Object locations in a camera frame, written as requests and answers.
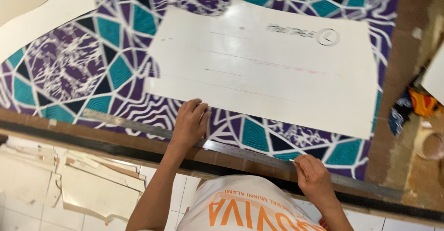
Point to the person's right hand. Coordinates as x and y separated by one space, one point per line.
315 179

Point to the person's left hand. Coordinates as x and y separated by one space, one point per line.
189 125

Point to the person's right fingers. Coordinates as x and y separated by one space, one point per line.
302 167

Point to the long steel ruler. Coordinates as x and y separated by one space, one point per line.
138 126

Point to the white shirt with orange print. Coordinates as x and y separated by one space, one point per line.
242 206

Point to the white cardboard pattern template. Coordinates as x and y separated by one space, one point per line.
260 78

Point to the heap of colourful fabric scraps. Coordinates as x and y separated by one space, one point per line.
416 106

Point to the beige tape roll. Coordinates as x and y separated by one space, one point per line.
430 144

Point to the plain white board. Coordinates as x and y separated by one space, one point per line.
435 76

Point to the small white paper scrap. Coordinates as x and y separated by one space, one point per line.
417 33

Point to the purple teal patterned fabric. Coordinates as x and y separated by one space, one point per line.
118 68

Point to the pile of cardboard offcuts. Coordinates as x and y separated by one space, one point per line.
93 189

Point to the curved white cardboard sheet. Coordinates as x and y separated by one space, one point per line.
52 21

